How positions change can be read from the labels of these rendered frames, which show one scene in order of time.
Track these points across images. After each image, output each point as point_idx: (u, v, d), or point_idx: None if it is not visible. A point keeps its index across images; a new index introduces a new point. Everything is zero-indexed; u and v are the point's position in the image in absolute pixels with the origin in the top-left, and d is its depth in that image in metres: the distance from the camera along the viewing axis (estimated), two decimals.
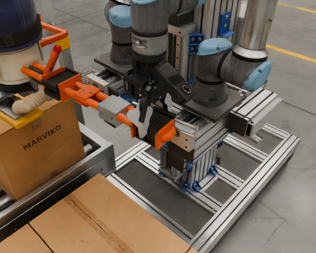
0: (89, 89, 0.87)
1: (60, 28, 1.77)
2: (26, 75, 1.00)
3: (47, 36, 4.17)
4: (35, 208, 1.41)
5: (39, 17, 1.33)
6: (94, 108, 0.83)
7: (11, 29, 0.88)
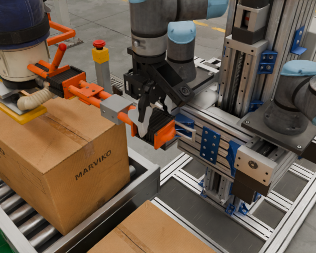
0: (93, 88, 0.88)
1: (99, 39, 1.65)
2: (33, 72, 1.02)
3: (62, 41, 4.05)
4: (84, 241, 1.28)
5: (48, 16, 1.36)
6: (96, 106, 0.84)
7: (20, 27, 0.90)
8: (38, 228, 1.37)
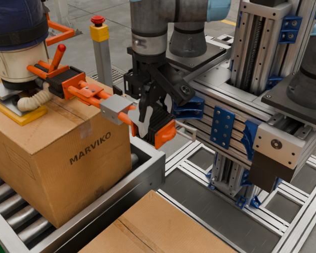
0: (92, 88, 0.88)
1: (98, 15, 1.50)
2: (32, 73, 1.02)
3: (60, 32, 3.90)
4: (80, 235, 1.14)
5: (47, 16, 1.35)
6: (97, 107, 0.84)
7: (19, 28, 0.90)
8: (29, 221, 1.23)
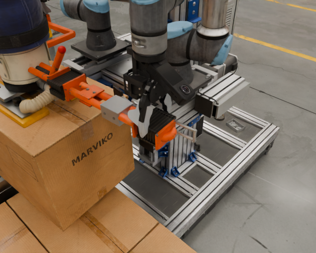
0: (93, 89, 0.88)
1: None
2: (34, 75, 1.02)
3: None
4: (14, 188, 1.47)
5: (48, 18, 1.36)
6: (97, 108, 0.84)
7: (19, 30, 0.90)
8: None
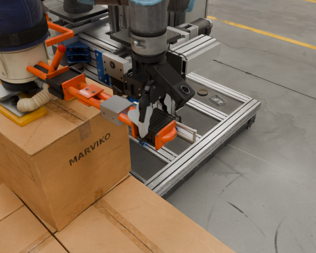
0: (92, 89, 0.88)
1: None
2: (32, 74, 1.02)
3: None
4: None
5: (46, 17, 1.35)
6: (97, 107, 0.84)
7: (18, 28, 0.90)
8: None
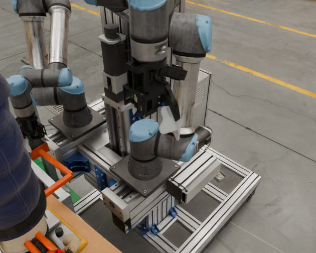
0: None
1: None
2: None
3: None
4: None
5: (46, 146, 1.35)
6: None
7: (16, 223, 0.89)
8: None
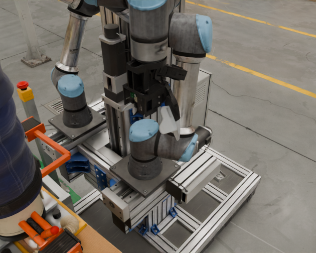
0: None
1: (23, 81, 1.87)
2: None
3: (31, 59, 4.27)
4: None
5: (42, 127, 1.28)
6: None
7: (9, 199, 0.83)
8: None
